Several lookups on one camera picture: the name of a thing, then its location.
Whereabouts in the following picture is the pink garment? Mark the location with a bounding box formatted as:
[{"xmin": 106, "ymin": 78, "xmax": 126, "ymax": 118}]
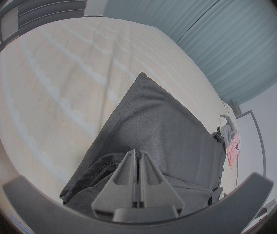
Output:
[{"xmin": 226, "ymin": 133, "xmax": 241, "ymax": 169}]

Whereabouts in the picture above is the grey knitted garment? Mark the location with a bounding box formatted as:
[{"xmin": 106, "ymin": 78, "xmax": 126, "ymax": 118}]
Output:
[{"xmin": 220, "ymin": 115, "xmax": 238, "ymax": 146}]

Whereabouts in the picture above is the grey bedside table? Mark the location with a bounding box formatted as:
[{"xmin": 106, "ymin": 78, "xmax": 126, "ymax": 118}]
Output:
[{"xmin": 220, "ymin": 96, "xmax": 241, "ymax": 114}]

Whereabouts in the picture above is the white printed pillow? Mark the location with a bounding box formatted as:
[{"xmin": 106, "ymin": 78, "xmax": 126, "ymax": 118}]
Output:
[{"xmin": 222, "ymin": 101, "xmax": 238, "ymax": 131}]

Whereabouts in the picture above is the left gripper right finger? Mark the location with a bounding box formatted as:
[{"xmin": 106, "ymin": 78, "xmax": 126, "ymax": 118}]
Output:
[{"xmin": 138, "ymin": 150, "xmax": 184, "ymax": 215}]

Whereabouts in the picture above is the black chest of drawers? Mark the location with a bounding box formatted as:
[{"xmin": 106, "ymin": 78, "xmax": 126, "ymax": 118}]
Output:
[{"xmin": 0, "ymin": 0, "xmax": 90, "ymax": 46}]

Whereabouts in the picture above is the black T-shirt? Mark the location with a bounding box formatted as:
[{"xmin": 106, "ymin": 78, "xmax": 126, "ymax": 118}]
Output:
[{"xmin": 59, "ymin": 72, "xmax": 227, "ymax": 208}]

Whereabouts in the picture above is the blue-green curtain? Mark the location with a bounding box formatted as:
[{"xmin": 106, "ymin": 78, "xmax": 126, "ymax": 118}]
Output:
[{"xmin": 104, "ymin": 0, "xmax": 277, "ymax": 104}]

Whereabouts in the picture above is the bed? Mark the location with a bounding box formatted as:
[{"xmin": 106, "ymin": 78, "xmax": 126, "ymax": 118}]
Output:
[{"xmin": 0, "ymin": 16, "xmax": 267, "ymax": 192}]

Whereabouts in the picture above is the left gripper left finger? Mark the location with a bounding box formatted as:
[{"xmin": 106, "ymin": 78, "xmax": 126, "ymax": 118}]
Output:
[{"xmin": 92, "ymin": 149, "xmax": 137, "ymax": 216}]

